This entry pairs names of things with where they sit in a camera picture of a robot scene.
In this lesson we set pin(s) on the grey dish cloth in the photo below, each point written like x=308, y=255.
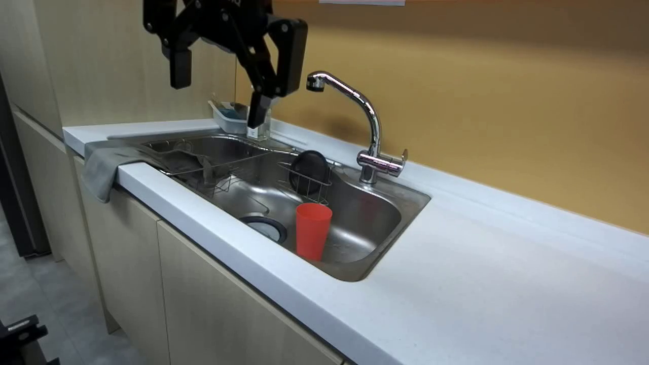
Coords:
x=102, y=165

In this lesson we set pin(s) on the stainless steel sink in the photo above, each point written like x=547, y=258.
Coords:
x=366, y=223

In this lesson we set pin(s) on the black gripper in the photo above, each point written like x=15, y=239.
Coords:
x=215, y=17

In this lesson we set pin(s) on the clear soap pump bottle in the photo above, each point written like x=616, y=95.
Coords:
x=257, y=132

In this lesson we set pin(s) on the white plastic sponge tray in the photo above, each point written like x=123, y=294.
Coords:
x=226, y=123

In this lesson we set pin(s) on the black round sink strainer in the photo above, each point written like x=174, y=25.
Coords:
x=308, y=172

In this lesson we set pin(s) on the chrome faucet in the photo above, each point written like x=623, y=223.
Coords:
x=368, y=128

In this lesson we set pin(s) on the beige cabinet door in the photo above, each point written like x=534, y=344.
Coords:
x=128, y=284
x=229, y=317

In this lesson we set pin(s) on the pink plastic cup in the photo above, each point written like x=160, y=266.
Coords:
x=313, y=233

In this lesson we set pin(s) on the black equipment on floor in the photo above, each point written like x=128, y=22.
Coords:
x=21, y=338

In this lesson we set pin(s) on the dark tall appliance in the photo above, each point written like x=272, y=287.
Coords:
x=17, y=196

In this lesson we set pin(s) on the teal sponge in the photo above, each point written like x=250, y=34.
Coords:
x=233, y=111

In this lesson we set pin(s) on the sink drain strainer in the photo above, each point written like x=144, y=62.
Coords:
x=265, y=228

